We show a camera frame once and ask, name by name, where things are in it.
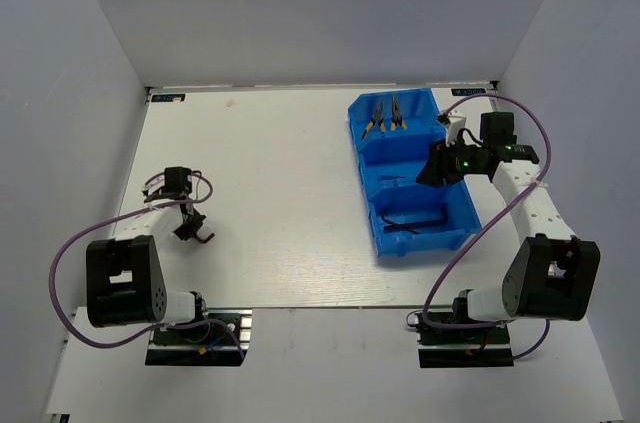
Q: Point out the left table corner label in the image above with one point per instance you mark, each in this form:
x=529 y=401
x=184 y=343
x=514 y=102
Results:
x=168 y=97

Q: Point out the table corner label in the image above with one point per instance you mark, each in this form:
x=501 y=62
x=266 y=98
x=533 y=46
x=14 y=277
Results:
x=168 y=97
x=464 y=92

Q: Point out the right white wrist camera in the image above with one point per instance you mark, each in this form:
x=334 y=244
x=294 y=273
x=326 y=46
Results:
x=453 y=122

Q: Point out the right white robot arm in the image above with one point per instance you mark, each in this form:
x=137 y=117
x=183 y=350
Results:
x=553 y=273

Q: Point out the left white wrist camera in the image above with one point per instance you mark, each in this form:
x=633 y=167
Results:
x=154 y=188

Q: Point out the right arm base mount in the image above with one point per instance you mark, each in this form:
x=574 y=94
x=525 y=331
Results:
x=459 y=349

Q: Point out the thin dark hex key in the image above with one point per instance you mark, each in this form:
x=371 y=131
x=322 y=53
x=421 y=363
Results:
x=399 y=227

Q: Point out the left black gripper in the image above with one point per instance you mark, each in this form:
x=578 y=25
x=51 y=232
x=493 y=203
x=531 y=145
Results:
x=188 y=231

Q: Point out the yellow needle-nose pliers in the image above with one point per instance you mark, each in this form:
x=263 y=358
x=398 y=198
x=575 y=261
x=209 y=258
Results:
x=377 y=119
x=397 y=119

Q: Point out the blue plastic compartment bin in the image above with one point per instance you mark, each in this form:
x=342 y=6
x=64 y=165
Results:
x=405 y=152

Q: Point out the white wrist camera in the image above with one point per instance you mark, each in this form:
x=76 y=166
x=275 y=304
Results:
x=453 y=122
x=154 y=188

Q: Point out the right table corner label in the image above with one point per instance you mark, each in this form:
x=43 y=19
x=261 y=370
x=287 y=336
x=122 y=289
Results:
x=464 y=92

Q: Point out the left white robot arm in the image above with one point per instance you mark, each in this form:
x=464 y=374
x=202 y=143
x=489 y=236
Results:
x=125 y=283

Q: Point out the large red hex key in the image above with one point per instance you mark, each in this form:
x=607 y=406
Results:
x=423 y=223

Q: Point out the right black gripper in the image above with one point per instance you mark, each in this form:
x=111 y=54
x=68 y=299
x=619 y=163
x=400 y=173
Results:
x=438 y=166

